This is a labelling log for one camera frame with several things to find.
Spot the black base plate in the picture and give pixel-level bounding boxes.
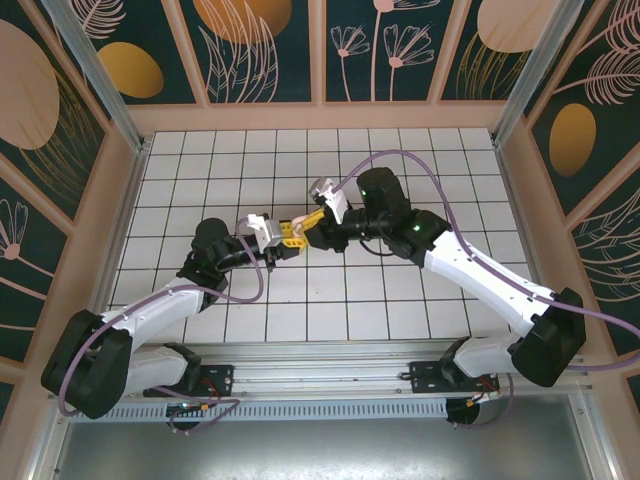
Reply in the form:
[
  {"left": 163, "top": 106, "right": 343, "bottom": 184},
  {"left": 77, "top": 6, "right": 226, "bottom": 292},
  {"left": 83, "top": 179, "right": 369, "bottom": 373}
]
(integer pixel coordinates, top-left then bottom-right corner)
[
  {"left": 143, "top": 364, "right": 236, "bottom": 399},
  {"left": 408, "top": 360, "right": 501, "bottom": 394}
]

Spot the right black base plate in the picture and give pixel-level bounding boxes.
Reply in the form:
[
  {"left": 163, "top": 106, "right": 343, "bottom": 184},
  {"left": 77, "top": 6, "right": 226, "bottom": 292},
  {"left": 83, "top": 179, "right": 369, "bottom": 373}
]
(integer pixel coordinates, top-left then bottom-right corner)
[{"left": 408, "top": 360, "right": 501, "bottom": 394}]

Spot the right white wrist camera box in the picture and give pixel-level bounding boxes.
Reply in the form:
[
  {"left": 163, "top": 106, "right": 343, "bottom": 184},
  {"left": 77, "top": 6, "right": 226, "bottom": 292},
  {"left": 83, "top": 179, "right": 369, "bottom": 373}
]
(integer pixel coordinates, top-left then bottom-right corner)
[{"left": 308, "top": 177, "right": 351, "bottom": 226}]

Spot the aluminium mounting rail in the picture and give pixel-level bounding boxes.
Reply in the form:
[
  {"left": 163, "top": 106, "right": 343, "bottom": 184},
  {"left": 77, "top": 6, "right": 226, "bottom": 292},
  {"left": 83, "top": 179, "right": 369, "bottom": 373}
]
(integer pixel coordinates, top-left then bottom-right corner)
[{"left": 47, "top": 342, "right": 594, "bottom": 401}]

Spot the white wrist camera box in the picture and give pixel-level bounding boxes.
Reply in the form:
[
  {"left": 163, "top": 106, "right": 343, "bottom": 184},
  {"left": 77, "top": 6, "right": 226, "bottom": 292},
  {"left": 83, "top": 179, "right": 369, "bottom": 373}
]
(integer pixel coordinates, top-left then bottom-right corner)
[
  {"left": 308, "top": 177, "right": 351, "bottom": 226},
  {"left": 247, "top": 213, "right": 287, "bottom": 251}
]

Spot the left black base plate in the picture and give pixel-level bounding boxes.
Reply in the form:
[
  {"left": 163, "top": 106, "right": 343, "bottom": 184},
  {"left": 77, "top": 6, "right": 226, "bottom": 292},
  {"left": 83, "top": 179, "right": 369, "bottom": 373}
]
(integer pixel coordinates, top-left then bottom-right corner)
[{"left": 143, "top": 364, "right": 236, "bottom": 399}]

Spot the aluminium corner post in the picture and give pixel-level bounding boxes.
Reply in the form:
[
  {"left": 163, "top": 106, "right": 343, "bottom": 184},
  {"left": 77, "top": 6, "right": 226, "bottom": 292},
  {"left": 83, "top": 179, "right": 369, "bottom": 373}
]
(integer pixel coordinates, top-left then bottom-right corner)
[
  {"left": 42, "top": 0, "right": 153, "bottom": 154},
  {"left": 491, "top": 0, "right": 587, "bottom": 147}
]

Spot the thin black wire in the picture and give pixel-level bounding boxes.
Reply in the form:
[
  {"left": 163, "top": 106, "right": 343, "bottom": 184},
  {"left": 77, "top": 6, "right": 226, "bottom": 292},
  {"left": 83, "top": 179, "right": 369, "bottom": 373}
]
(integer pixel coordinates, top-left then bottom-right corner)
[{"left": 358, "top": 238, "right": 397, "bottom": 257}]

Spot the grey metal sheet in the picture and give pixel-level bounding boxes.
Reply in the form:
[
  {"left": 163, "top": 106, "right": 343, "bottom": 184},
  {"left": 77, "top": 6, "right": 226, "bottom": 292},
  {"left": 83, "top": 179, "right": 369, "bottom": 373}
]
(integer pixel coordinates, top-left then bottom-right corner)
[{"left": 29, "top": 419, "right": 616, "bottom": 480}]

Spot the aluminium table side rail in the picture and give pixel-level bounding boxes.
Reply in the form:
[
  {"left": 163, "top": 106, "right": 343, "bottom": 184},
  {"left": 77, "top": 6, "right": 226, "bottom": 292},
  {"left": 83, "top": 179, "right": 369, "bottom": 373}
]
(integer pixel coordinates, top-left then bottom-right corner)
[
  {"left": 74, "top": 142, "right": 151, "bottom": 362},
  {"left": 494, "top": 142, "right": 567, "bottom": 352}
]

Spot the perforated grey cable tray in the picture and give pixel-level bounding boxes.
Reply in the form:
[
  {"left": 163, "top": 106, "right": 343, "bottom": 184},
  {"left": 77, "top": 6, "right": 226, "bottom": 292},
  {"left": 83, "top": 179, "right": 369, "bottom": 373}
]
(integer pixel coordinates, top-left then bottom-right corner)
[{"left": 67, "top": 398, "right": 451, "bottom": 422}]

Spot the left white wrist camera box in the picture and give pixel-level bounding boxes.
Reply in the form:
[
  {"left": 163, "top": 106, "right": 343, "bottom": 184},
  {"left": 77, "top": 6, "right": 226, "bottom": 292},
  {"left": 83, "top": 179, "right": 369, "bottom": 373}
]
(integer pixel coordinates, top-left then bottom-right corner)
[{"left": 247, "top": 213, "right": 287, "bottom": 251}]

